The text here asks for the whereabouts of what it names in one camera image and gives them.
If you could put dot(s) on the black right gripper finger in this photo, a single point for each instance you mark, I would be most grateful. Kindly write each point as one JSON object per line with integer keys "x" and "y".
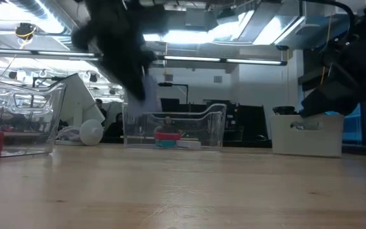
{"x": 332, "y": 98}

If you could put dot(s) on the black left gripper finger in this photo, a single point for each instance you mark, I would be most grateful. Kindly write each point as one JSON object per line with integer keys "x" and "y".
{"x": 132, "y": 82}

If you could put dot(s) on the lavender block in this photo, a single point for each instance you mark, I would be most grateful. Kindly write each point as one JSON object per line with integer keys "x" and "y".
{"x": 151, "y": 98}

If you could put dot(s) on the teal block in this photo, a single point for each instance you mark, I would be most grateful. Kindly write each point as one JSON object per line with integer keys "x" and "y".
{"x": 165, "y": 144}

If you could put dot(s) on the white block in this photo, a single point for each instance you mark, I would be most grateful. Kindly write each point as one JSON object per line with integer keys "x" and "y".
{"x": 189, "y": 145}

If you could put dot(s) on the person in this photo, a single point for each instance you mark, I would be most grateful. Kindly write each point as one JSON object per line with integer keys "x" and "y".
{"x": 169, "y": 122}
{"x": 114, "y": 130}
{"x": 100, "y": 109}

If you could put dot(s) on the white cylindrical lamp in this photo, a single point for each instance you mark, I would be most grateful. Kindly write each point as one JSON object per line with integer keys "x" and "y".
{"x": 78, "y": 101}

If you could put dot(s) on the linear ceiling light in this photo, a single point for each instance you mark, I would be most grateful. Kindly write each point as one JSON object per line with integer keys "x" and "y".
{"x": 202, "y": 59}

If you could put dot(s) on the clear plastic bin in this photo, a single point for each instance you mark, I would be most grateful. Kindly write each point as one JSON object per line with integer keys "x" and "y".
{"x": 43, "y": 105}
{"x": 202, "y": 127}

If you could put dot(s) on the black background rig frame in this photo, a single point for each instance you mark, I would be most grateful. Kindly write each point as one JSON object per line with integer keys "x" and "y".
{"x": 173, "y": 84}

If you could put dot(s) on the black ceiling dome camera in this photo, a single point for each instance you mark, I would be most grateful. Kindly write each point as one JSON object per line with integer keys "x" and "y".
{"x": 282, "y": 47}

